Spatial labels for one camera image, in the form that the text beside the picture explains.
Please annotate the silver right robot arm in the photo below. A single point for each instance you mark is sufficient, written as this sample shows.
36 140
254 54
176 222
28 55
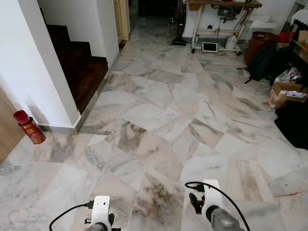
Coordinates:
225 221

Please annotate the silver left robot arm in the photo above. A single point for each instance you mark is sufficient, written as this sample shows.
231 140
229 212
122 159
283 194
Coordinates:
98 228

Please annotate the red tin with red lid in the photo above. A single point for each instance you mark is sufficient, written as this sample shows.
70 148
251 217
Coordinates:
30 129

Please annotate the large black bag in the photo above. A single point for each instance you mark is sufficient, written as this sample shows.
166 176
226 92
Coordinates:
293 126

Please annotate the brown cardboard box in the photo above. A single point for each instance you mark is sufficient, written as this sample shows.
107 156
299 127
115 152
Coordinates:
284 95

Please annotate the black backpack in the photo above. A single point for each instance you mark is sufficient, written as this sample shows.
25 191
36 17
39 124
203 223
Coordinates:
263 65

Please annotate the white printed plastic bag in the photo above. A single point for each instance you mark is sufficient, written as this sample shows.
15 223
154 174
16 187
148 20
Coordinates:
291 75

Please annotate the dark wooden staircase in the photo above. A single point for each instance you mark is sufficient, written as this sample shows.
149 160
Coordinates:
79 65

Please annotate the white plastic bottle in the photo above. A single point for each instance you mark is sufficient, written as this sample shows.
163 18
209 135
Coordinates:
231 42

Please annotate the dark red round barrel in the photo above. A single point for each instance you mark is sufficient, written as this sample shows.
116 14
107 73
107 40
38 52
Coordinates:
255 45

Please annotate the white-framed sewing table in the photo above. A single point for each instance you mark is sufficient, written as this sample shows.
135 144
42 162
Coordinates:
204 32

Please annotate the black side table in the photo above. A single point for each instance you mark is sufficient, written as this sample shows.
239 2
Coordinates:
297 60

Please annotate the black upright vacuum cleaner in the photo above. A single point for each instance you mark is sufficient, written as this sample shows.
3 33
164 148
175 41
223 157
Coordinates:
180 26

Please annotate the small red bag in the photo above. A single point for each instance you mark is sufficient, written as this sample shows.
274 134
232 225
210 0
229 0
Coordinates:
285 37

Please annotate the white cloth-covered stool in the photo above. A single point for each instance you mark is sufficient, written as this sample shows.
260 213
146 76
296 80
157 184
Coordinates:
262 25

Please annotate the open tan cardboard box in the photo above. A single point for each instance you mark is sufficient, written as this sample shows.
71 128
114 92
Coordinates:
302 38

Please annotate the white lace tablecloth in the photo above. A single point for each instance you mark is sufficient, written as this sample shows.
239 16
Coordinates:
300 17

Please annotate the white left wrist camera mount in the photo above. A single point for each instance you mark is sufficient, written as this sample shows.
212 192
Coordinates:
101 208

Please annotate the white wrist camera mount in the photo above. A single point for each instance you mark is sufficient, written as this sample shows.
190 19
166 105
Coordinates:
211 193
101 208

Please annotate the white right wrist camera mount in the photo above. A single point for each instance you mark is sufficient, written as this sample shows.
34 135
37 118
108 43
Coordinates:
211 193

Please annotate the light wooden door frame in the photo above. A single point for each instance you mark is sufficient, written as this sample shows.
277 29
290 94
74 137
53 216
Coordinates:
121 19

